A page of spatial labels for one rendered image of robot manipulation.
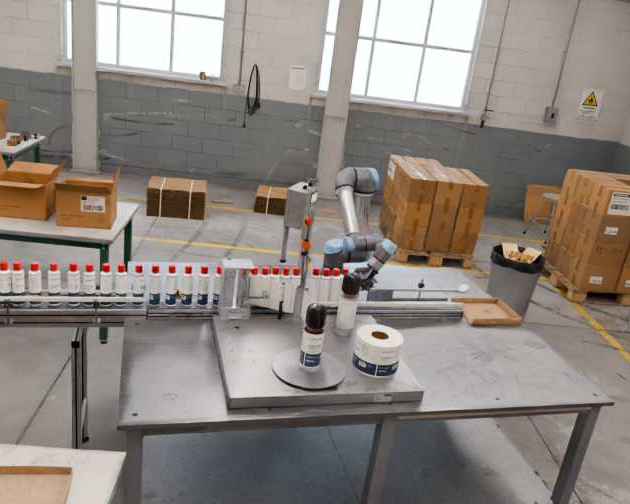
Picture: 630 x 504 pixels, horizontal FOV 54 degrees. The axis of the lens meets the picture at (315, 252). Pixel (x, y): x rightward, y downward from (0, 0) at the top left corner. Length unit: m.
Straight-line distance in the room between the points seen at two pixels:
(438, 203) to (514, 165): 2.77
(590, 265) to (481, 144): 2.99
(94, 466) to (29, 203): 2.54
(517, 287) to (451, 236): 1.40
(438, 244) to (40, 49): 5.42
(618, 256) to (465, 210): 1.49
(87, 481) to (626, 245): 5.38
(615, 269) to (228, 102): 4.98
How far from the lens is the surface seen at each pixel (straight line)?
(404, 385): 2.64
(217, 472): 3.10
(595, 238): 6.32
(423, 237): 6.49
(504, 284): 5.40
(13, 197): 4.48
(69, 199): 4.29
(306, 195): 2.93
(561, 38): 8.97
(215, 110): 8.35
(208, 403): 2.45
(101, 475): 2.21
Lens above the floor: 2.23
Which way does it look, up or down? 20 degrees down
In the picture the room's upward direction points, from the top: 8 degrees clockwise
